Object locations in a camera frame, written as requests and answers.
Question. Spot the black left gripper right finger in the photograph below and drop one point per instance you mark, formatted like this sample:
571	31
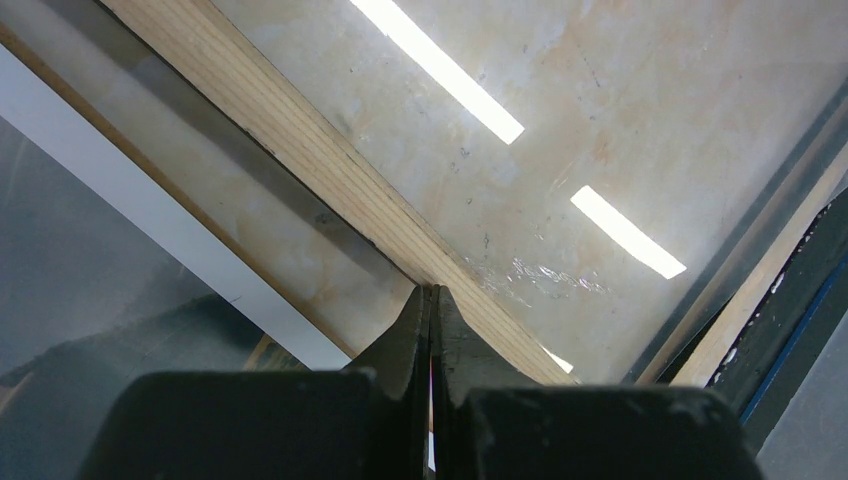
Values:
494	422

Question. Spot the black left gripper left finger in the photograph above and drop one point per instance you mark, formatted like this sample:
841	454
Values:
368	420

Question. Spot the wooden picture frame with glass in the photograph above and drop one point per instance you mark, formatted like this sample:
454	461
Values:
592	179

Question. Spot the landscape photo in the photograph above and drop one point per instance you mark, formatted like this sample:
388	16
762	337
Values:
89	303

